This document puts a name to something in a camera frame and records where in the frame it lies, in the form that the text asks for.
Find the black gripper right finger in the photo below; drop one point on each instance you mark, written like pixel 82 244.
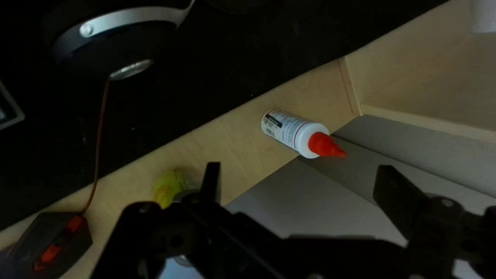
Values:
pixel 404 205

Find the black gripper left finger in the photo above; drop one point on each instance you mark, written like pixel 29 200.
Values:
pixel 211 182

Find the grey mechanical keyboard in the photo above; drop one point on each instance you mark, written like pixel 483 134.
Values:
pixel 9 110

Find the white bottle red cap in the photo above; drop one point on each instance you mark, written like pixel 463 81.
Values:
pixel 310 140

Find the black red computer mouse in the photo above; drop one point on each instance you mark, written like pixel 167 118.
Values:
pixel 48 248

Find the black silver headphones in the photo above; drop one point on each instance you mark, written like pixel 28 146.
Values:
pixel 110 39

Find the black desk mat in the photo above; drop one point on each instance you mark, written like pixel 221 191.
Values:
pixel 225 53

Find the yellow soda can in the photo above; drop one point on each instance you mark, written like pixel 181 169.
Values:
pixel 173 183

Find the wooden shelf unit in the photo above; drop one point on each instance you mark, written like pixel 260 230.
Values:
pixel 434 72

